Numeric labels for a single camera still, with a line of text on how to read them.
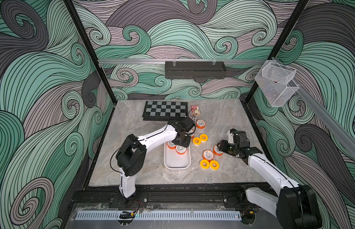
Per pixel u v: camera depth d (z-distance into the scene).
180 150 0.90
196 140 0.95
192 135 0.86
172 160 0.91
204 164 0.85
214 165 0.85
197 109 1.14
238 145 0.67
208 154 0.89
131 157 0.47
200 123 1.04
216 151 0.88
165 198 0.76
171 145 0.92
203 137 0.97
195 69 0.92
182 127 0.64
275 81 0.79
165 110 1.10
